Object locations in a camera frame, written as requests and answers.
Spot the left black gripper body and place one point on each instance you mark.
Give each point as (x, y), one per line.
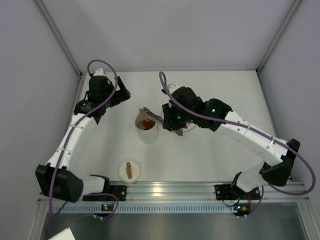
(121, 92)

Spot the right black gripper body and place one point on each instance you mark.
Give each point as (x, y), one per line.
(169, 118)

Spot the metal serving tongs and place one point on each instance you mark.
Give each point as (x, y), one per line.
(145, 114)

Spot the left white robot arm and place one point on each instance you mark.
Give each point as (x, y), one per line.
(55, 178)

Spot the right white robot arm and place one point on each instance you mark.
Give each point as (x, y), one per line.
(215, 115)

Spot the white cylindrical lunch container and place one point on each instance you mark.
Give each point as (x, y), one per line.
(147, 130)

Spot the white plate with blue rim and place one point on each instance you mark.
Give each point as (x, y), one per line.
(191, 126)

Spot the white paper sheet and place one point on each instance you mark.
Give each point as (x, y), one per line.
(66, 234)

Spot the white lid with wooden handle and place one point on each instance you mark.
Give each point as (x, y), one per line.
(129, 172)

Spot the aluminium mounting rail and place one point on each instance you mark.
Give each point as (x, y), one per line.
(187, 192)

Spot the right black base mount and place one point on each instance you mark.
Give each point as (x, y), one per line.
(225, 192)

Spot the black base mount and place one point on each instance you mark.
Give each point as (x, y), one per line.
(225, 192)
(108, 194)

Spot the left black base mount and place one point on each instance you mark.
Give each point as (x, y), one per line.
(108, 194)

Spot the slotted grey cable duct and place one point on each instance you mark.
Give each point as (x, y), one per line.
(146, 208)

